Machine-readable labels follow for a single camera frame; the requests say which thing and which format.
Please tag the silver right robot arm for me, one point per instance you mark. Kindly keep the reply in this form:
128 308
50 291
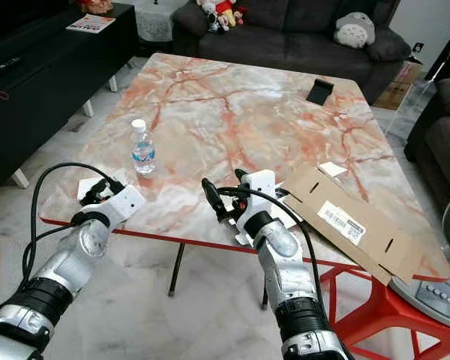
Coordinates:
289 270

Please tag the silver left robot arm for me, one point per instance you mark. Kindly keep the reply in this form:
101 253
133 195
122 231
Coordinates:
71 259

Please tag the white paper scrap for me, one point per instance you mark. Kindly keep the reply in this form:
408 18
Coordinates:
86 186

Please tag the crumpled white paper sheet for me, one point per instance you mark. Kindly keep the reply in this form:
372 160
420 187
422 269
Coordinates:
285 214

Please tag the clear plastic water bottle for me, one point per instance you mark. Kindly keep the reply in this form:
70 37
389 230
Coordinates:
143 150

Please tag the dark metal table leg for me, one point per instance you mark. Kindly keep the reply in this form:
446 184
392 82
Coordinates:
177 268

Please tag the small white paper piece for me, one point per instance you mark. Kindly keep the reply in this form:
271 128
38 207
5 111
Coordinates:
332 169

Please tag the black low cabinet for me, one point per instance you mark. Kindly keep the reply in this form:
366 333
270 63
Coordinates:
52 90

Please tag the small black stand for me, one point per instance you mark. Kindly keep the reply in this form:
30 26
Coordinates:
319 91

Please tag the flattened brown cardboard box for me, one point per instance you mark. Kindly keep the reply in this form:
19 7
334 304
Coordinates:
356 221

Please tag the dark grey fabric sofa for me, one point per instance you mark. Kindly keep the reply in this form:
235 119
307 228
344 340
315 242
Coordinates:
285 37

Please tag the black remote control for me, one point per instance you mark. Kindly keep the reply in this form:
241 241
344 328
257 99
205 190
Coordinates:
4 66

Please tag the red and white magazine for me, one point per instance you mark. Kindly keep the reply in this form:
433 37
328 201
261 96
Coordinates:
90 23

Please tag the red and white plush doll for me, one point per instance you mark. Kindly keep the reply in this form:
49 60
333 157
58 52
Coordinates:
220 13

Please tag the white lace covered side table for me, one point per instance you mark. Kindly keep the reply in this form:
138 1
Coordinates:
156 22

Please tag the red plush toy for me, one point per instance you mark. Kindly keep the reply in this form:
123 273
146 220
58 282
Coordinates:
96 5

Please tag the grey totoro plush toy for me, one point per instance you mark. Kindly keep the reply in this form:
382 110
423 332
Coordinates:
354 30

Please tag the dark grey armchair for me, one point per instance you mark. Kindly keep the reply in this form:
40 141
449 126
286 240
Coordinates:
442 142

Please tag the grey fan base with buttons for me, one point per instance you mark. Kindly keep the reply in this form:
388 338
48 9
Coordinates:
435 292

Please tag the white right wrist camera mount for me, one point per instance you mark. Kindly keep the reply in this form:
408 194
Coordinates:
259 193

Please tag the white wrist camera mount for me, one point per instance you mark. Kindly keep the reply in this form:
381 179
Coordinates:
126 204
259 193

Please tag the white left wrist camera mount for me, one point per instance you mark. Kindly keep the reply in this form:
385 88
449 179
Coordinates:
126 204

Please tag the black wall plug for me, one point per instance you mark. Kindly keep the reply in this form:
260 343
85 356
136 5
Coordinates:
418 48

